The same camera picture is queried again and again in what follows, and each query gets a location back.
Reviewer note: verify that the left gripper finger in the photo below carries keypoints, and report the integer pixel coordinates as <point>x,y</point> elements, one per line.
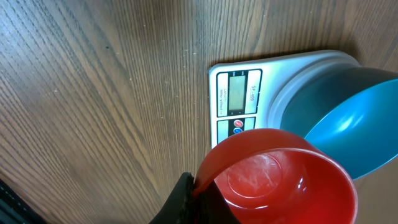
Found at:
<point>181,207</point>

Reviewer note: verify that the white digital kitchen scale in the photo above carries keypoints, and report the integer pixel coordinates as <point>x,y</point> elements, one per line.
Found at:
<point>254,94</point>

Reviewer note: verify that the red measuring scoop blue handle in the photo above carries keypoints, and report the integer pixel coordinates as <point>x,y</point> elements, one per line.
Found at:
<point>274,176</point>

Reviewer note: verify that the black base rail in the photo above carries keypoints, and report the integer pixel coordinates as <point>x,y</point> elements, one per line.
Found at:
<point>14,210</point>

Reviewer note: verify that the blue plastic bowl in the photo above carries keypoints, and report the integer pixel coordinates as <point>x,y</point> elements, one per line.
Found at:
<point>350,115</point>

